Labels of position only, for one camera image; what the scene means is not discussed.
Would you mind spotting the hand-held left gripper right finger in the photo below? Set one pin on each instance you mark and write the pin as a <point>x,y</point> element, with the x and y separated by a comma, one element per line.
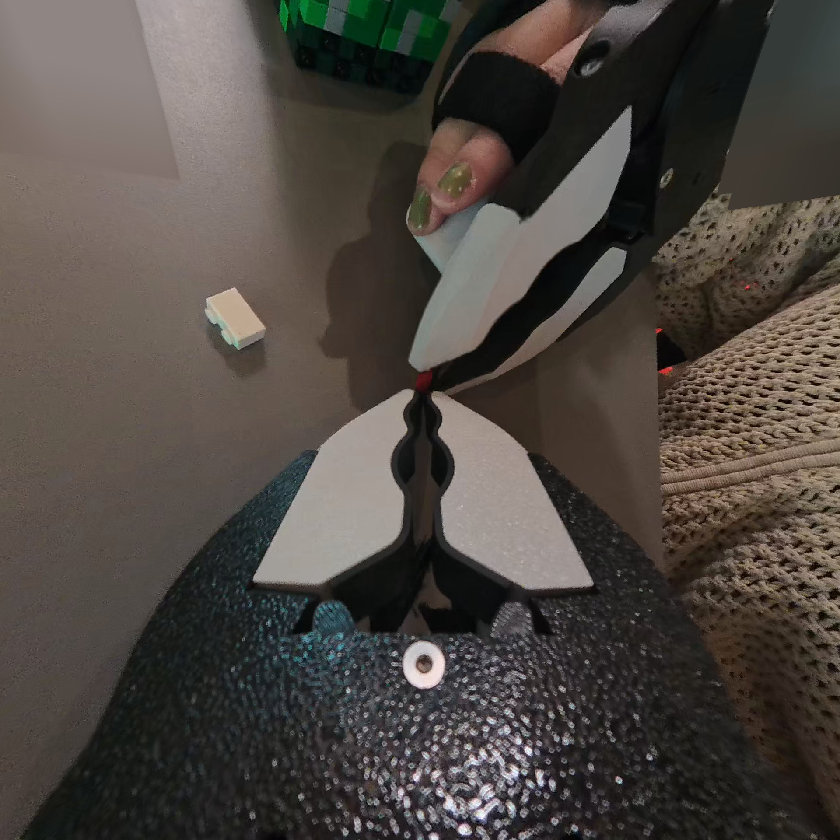
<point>505,518</point>

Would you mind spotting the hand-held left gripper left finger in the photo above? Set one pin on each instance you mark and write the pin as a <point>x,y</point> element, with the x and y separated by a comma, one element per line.
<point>328,518</point>

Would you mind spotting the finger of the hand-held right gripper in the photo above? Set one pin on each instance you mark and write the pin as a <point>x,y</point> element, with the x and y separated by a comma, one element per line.
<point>564,315</point>
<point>472,289</point>

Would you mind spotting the red black lego piece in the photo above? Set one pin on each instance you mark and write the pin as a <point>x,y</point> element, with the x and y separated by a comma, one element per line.
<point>425,379</point>

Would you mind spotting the white lego brick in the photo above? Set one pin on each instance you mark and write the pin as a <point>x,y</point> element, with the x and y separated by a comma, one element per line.
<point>237,321</point>

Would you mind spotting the green lego creeper box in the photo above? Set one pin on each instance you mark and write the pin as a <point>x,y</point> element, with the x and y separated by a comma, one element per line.
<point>367,33</point>

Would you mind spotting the person's right hand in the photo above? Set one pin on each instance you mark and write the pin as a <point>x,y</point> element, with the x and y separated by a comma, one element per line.
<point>459,177</point>

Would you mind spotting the beige knit sweater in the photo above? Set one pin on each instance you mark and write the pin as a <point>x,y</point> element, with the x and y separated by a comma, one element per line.
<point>748,525</point>

